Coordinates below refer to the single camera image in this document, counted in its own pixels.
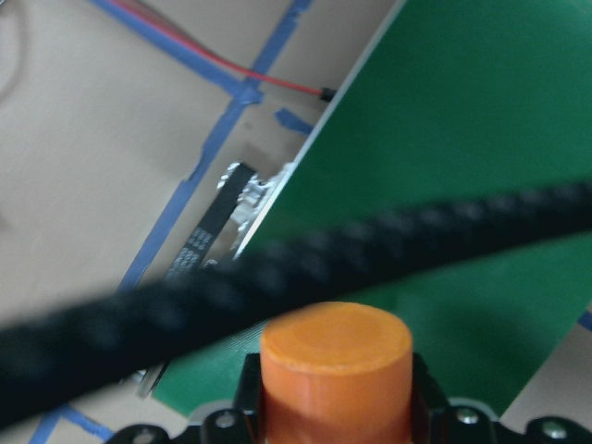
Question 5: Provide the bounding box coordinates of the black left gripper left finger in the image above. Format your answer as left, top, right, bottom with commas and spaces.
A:
233, 353, 267, 443

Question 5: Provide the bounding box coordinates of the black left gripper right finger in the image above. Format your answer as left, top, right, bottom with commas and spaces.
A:
411, 352, 450, 444

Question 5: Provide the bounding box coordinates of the plain orange cylinder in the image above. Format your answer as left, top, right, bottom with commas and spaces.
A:
260, 302, 413, 443

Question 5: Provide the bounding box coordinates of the green conveyor belt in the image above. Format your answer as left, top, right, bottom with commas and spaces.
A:
138, 0, 592, 417

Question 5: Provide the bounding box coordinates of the black braided cable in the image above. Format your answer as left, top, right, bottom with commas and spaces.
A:
0, 180, 592, 425

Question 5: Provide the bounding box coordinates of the red power wire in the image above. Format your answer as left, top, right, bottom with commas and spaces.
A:
108, 0, 333, 102

